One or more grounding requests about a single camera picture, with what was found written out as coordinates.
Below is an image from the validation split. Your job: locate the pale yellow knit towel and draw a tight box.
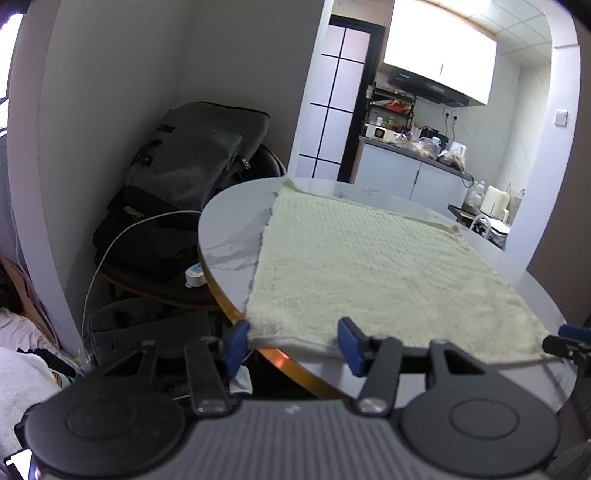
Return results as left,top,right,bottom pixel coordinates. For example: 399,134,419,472
245,181,548,365

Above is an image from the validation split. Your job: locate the white metal trolley rack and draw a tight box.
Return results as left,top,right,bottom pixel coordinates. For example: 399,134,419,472
469,213,510,249

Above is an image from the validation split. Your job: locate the cream air fryer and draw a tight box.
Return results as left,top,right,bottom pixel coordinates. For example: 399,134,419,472
480,185,510,220

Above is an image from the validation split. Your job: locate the white lower kitchen cabinet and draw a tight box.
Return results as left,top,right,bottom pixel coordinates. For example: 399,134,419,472
353,137,474,216

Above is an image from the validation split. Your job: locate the white kitchen cabinet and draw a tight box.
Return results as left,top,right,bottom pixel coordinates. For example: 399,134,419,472
353,137,474,216
384,1,497,105

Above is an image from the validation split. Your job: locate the black chair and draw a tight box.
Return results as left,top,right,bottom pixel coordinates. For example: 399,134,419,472
221,145,287,190

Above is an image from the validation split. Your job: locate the dark grey backpack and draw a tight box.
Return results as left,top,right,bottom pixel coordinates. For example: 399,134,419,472
125,101,270,210

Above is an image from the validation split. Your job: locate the white electric kettle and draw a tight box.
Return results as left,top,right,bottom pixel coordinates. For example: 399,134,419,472
449,141,467,161

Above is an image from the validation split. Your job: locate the white toaster appliance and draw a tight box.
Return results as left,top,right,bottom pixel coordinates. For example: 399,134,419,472
365,124,401,143

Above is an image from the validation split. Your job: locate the black spice shelf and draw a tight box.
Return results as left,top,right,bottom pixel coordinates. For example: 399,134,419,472
366,84,417,133

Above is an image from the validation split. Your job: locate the black range hood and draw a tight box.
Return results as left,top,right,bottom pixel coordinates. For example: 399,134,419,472
388,67,470,108

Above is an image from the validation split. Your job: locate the black framed glass door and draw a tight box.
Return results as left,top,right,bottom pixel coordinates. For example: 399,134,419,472
288,15,385,182

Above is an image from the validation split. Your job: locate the white upper kitchen cabinet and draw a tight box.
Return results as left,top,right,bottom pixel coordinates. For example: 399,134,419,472
384,1,497,105

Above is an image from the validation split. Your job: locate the white charging cable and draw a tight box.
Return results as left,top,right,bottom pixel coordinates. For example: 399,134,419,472
80,209,205,351

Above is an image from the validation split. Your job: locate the white wall switch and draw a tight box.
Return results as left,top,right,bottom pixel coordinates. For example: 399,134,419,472
554,109,569,128

